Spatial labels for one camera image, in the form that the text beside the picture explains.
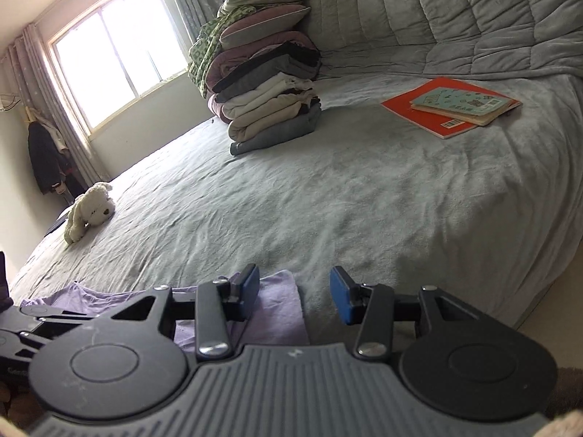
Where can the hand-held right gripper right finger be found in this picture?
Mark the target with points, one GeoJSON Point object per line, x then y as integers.
{"type": "Point", "coordinates": [340, 296]}

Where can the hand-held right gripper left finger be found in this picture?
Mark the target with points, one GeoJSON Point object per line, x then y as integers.
{"type": "Point", "coordinates": [251, 289]}

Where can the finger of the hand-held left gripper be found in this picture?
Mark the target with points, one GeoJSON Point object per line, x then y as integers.
{"type": "Point", "coordinates": [68, 319]}

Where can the lavender pants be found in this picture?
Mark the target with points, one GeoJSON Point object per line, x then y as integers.
{"type": "Point", "coordinates": [278, 309]}

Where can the dark tablet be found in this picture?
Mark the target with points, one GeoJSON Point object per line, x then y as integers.
{"type": "Point", "coordinates": [57, 226]}

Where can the grey bed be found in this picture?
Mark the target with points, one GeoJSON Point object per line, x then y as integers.
{"type": "Point", "coordinates": [364, 191]}

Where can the white plush dog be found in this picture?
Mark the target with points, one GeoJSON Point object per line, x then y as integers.
{"type": "Point", "coordinates": [89, 209]}

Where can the grey knit folded sweater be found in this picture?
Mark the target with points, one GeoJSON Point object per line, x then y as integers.
{"type": "Point", "coordinates": [273, 136]}

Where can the hanging dark jackets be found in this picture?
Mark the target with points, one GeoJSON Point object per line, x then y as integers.
{"type": "Point", "coordinates": [48, 154]}

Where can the beige folded sweatshirt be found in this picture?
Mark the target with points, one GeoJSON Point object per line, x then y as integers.
{"type": "Point", "coordinates": [264, 120]}

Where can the white folded sweatshirt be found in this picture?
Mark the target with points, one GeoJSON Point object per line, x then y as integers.
{"type": "Point", "coordinates": [255, 98]}

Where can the red book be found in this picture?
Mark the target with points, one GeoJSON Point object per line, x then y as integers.
{"type": "Point", "coordinates": [410, 109]}

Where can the dark grey folded sweater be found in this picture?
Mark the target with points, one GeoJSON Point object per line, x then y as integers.
{"type": "Point", "coordinates": [259, 79]}

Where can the grey patterned curtain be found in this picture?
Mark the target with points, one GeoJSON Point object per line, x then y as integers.
{"type": "Point", "coordinates": [191, 0]}
{"type": "Point", "coordinates": [68, 109]}

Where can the green cover book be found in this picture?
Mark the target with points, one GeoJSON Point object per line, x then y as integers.
{"type": "Point", "coordinates": [460, 104]}

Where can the pink folded quilt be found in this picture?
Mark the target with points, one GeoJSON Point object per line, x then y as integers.
{"type": "Point", "coordinates": [218, 66]}

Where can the green patterned blanket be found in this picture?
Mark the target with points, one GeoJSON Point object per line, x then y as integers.
{"type": "Point", "coordinates": [202, 54]}

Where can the pink pillow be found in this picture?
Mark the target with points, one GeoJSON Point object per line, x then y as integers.
{"type": "Point", "coordinates": [264, 25]}

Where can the window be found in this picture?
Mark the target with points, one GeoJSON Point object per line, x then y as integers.
{"type": "Point", "coordinates": [118, 54]}

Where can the beige pillow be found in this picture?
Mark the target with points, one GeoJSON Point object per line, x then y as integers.
{"type": "Point", "coordinates": [264, 0]}

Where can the grey quilted headboard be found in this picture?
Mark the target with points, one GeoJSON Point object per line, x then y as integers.
{"type": "Point", "coordinates": [432, 9]}

